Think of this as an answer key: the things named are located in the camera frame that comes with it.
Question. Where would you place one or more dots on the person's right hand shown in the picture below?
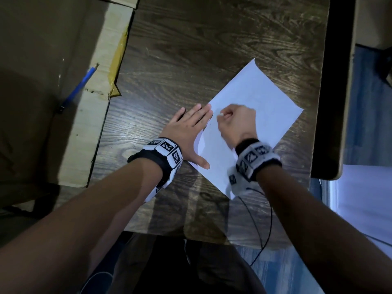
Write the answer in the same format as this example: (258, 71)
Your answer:
(239, 125)

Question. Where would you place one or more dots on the person's left hand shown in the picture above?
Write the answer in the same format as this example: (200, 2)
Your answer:
(186, 134)

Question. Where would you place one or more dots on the white paper sheet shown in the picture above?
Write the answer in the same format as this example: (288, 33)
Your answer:
(260, 94)

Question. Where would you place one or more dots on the person's right forearm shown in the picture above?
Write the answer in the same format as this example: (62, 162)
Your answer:
(321, 226)

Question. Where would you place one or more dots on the person's left forearm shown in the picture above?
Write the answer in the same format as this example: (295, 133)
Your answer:
(76, 226)

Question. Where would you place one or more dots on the person's dark trousers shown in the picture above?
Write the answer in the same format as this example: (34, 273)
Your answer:
(183, 266)

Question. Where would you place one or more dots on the black white marker wristband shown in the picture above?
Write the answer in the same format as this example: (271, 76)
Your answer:
(257, 156)
(165, 146)

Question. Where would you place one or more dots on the blue pencil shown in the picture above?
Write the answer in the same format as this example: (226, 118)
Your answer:
(78, 88)

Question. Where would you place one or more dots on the white panel with metal edge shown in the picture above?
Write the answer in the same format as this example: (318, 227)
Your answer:
(364, 195)

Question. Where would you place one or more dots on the tan wooden cabinet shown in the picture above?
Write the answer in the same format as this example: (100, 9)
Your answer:
(373, 18)

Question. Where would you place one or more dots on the brown cardboard box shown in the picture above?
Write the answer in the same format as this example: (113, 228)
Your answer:
(30, 58)

